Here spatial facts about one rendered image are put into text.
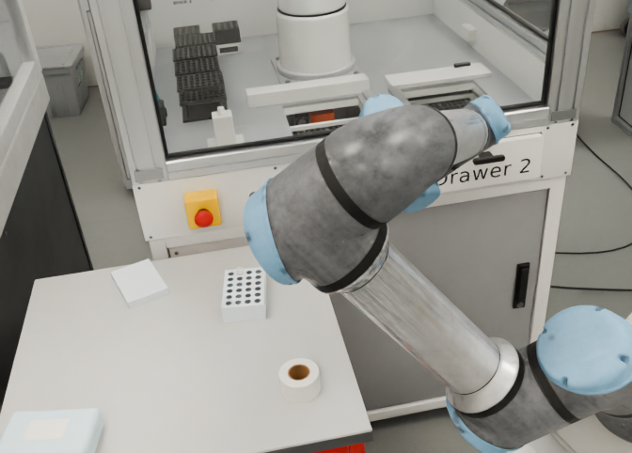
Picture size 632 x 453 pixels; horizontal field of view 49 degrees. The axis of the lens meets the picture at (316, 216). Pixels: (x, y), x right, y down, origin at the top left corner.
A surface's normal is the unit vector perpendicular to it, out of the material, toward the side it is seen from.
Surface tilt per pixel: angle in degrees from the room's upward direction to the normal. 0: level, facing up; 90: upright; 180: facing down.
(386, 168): 61
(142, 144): 90
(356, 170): 56
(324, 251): 91
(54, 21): 90
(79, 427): 0
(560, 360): 35
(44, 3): 90
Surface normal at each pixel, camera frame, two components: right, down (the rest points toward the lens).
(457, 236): 0.18, 0.52
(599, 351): -0.55, -0.50
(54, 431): -0.07, -0.84
